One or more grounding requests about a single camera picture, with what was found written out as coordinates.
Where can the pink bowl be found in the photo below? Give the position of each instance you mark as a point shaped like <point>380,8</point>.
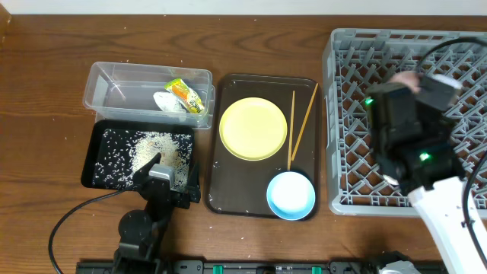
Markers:
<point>410,79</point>

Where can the grey plastic dishwasher rack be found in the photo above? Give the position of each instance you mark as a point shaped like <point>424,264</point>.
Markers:
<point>354,60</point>

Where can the light blue bowl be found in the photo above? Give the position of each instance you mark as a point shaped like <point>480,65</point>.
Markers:
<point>291,196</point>

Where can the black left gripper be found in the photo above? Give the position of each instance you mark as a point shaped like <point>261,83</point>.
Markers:
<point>195,195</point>

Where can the clear plastic waste bin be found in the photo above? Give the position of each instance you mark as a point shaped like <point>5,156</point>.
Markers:
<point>125,91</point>

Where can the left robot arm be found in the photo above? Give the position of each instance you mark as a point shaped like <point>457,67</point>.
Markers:
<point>141,231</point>

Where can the black tray with rice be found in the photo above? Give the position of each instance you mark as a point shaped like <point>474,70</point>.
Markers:
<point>119,148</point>

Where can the orange green snack wrapper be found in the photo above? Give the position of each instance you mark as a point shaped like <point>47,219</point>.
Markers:
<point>185,95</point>

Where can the dark brown serving tray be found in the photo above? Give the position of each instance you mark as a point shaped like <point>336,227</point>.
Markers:
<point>237,187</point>

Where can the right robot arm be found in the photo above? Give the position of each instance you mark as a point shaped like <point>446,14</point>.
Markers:
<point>410,140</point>

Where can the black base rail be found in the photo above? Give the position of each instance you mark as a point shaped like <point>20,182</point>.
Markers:
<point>199,267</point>

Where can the wooden chopstick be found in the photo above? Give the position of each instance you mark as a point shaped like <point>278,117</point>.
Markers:
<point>304,123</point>
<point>290,134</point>

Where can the yellow plate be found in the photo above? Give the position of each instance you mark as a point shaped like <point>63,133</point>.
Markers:
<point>253,129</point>

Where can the white paper napkin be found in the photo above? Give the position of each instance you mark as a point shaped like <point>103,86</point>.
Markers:
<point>167,102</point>

